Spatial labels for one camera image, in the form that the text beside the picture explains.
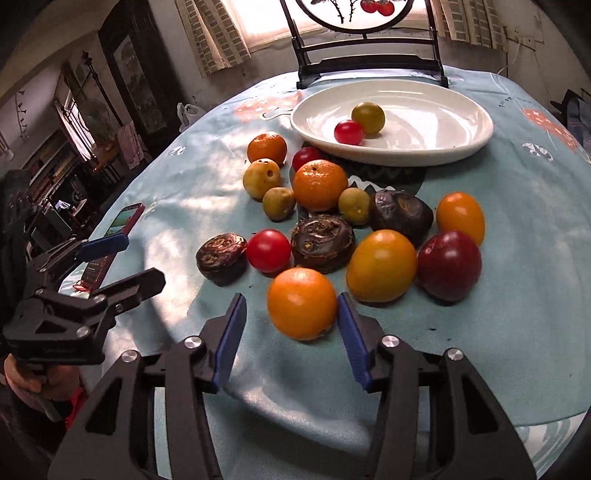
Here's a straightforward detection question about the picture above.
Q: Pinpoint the dark wrinkled water chestnut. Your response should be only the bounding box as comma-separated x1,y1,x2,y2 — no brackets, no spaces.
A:
369,190,434,248

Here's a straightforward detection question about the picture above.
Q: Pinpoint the small orange tomato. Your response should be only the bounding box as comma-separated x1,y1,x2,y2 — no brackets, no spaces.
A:
436,192,486,246

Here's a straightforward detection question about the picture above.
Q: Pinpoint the left beige curtain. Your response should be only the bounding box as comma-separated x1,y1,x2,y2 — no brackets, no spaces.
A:
175,0,250,77

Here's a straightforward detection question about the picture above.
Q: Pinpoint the large orange mandarin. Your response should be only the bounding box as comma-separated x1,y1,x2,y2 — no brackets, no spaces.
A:
246,132,287,167

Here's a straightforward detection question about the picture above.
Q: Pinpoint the light blue patterned tablecloth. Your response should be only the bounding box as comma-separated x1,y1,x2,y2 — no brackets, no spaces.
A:
83,68,590,479

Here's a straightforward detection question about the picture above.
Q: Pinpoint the small yellow-green fruit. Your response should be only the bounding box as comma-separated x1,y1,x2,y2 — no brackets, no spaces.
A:
338,187,370,226

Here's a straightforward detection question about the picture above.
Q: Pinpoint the left hand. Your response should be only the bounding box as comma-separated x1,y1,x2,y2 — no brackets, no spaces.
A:
4,354,81,411

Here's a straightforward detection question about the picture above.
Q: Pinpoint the beige curtain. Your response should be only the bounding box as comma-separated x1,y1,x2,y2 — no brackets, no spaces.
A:
431,0,508,52
175,0,250,77

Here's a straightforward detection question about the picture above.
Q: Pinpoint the right beige curtain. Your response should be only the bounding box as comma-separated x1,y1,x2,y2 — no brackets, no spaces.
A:
431,0,508,52

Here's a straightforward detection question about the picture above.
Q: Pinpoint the round painted screen black stand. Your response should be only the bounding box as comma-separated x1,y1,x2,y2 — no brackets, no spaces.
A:
280,0,449,90

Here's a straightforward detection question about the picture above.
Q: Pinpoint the white oval plate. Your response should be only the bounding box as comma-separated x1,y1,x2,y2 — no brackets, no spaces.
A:
290,79,494,167

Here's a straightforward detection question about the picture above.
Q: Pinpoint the orange oval tomato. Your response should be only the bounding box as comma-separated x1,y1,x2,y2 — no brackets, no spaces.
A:
346,229,418,303

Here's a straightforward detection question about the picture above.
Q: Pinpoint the small olive-yellow fruit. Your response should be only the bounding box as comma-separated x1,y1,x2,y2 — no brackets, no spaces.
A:
263,187,296,222

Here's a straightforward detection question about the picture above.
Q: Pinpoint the red cherry tomato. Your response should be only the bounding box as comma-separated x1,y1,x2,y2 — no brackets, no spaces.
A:
334,120,365,146

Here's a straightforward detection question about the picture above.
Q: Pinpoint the yellow-green tomato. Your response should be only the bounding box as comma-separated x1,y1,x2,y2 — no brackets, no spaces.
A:
351,102,386,136

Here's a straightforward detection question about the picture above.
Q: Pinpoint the dark red plum tomato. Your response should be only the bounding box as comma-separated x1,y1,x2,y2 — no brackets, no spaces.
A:
417,231,482,303

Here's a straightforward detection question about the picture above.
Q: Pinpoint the pale yellow pear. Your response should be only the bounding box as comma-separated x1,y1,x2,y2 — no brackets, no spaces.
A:
242,158,283,201

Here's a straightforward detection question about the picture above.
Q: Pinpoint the dark brown water chestnut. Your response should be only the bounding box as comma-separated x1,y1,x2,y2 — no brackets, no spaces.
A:
290,215,356,274

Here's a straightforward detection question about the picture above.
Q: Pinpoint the white plastic bag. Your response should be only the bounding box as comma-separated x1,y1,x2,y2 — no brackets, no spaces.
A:
177,103,205,133

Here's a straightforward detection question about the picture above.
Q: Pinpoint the red smartphone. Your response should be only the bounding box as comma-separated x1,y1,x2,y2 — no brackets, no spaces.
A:
73,203,144,293

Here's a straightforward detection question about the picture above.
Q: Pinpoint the orange round tomato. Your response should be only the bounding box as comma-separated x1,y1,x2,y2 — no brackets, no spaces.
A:
266,267,338,342

